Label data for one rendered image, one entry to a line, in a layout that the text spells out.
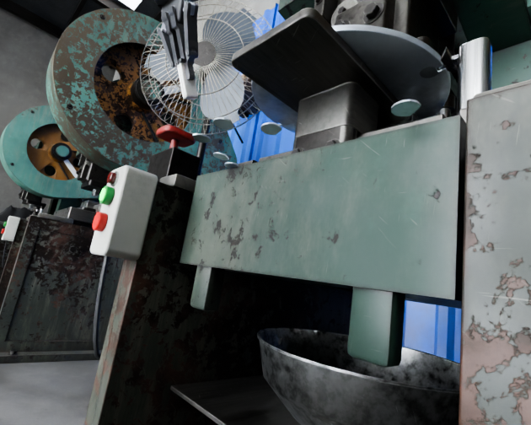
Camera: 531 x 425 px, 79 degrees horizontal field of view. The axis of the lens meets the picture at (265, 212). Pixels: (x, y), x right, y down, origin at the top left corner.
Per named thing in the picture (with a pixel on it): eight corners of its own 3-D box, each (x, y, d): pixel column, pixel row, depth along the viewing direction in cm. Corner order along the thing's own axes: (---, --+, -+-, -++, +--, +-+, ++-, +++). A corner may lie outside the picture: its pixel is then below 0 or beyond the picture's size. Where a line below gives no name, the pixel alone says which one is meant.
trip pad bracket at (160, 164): (151, 246, 55) (175, 140, 59) (129, 244, 62) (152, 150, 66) (182, 252, 59) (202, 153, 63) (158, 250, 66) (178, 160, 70)
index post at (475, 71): (486, 106, 34) (487, 29, 36) (454, 114, 36) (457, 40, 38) (492, 118, 36) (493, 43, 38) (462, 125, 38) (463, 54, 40)
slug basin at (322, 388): (440, 548, 25) (444, 409, 27) (201, 393, 50) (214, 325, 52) (519, 448, 48) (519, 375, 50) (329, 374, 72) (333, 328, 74)
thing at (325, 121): (294, 115, 31) (311, -2, 34) (211, 144, 41) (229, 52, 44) (404, 191, 48) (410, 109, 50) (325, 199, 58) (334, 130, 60)
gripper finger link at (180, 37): (184, 12, 69) (187, 8, 68) (194, 66, 70) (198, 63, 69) (167, 8, 66) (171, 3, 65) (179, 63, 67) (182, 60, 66)
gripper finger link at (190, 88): (190, 66, 70) (192, 64, 69) (196, 99, 70) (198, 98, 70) (178, 63, 68) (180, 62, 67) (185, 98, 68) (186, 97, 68)
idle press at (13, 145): (-58, 303, 227) (18, 83, 263) (-62, 285, 295) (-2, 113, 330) (144, 311, 334) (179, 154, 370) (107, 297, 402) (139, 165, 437)
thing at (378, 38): (214, 85, 51) (215, 81, 51) (322, 153, 70) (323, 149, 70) (390, -17, 30) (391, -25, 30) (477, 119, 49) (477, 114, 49)
